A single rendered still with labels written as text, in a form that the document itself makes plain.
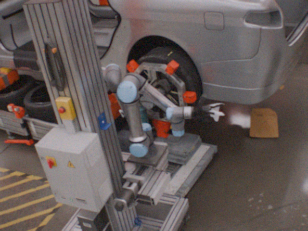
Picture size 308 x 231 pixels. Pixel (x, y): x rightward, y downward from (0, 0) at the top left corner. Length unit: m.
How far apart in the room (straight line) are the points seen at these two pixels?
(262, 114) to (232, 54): 1.56
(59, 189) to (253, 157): 2.10
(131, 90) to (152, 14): 1.22
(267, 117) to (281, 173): 0.97
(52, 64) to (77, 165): 0.60
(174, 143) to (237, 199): 0.84
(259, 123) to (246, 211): 1.33
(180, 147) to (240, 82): 0.95
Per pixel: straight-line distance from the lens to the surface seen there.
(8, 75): 5.29
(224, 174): 3.78
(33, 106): 4.59
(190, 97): 3.27
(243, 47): 3.12
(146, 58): 3.43
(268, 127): 4.39
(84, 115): 2.32
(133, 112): 2.40
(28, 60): 4.80
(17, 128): 4.89
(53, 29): 2.16
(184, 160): 3.75
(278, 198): 3.55
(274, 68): 3.23
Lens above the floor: 2.46
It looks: 31 degrees down
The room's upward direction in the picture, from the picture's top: 10 degrees counter-clockwise
